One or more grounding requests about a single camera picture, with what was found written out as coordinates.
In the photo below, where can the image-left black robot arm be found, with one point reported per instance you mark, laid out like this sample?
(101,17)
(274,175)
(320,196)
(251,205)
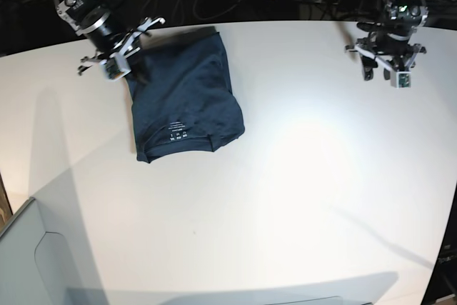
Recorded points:
(74,11)

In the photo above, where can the grey partition panel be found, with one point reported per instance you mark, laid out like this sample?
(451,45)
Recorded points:
(41,265)

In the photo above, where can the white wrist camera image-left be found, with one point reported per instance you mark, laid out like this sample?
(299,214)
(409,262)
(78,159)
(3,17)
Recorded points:
(116,68)

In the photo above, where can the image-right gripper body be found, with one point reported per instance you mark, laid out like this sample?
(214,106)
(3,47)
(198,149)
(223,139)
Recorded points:
(400,53)

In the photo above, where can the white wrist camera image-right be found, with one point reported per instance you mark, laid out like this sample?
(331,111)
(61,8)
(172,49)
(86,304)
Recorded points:
(400,79)

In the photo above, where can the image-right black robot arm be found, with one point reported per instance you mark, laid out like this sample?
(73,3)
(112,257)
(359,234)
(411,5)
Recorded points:
(397,17)

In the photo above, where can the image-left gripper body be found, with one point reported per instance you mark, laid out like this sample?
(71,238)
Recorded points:
(110,38)

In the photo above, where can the dark blue T-shirt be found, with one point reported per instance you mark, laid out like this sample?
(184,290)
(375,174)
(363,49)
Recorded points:
(182,99)

